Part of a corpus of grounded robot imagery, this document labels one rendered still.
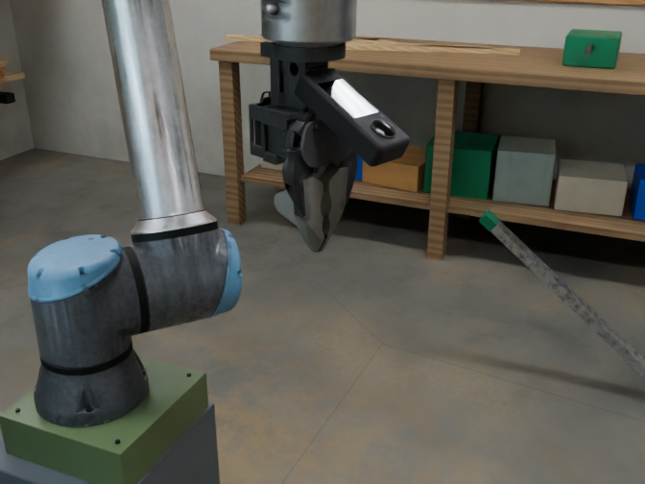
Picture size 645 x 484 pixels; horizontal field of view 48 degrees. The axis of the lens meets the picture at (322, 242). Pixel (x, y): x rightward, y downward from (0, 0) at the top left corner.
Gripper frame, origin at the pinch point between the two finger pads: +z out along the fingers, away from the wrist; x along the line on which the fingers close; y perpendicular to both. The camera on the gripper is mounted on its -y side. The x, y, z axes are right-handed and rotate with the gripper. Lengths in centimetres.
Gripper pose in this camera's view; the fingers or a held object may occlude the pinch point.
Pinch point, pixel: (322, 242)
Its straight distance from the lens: 75.8
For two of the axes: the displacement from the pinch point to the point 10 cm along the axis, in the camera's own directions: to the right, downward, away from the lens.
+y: -6.9, -2.9, 6.6
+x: -7.2, 2.7, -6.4
